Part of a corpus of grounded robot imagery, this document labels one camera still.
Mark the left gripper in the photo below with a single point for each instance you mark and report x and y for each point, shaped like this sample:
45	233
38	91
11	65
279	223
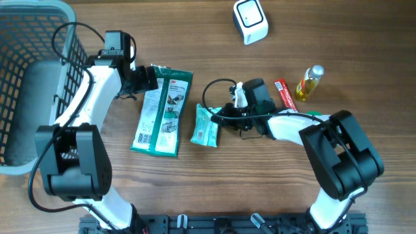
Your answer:
143	84

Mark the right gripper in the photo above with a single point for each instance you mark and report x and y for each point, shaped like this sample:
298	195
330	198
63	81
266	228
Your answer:
228	110

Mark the red snack stick packet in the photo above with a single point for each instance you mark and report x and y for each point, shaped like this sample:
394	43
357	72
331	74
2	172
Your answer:
284	94

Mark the green lid white jar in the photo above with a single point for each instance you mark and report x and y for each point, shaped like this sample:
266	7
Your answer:
314	113

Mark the green 3M gloves package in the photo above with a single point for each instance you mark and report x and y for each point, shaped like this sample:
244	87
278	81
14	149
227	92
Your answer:
157	133

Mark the light green wipes sachet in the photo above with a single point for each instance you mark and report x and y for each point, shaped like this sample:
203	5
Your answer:
205	131

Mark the yellow liquid bottle silver cap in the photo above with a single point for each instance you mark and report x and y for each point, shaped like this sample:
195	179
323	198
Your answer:
309	82

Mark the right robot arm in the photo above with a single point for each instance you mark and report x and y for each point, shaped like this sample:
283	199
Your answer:
343	159

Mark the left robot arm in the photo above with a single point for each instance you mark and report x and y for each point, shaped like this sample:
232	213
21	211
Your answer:
73	168

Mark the white barcode scanner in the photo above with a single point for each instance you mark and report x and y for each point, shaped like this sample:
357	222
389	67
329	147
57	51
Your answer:
250	21

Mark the dark grey mesh basket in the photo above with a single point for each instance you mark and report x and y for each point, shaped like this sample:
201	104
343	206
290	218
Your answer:
40	74

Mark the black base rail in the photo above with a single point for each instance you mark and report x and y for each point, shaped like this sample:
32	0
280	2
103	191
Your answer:
281	223

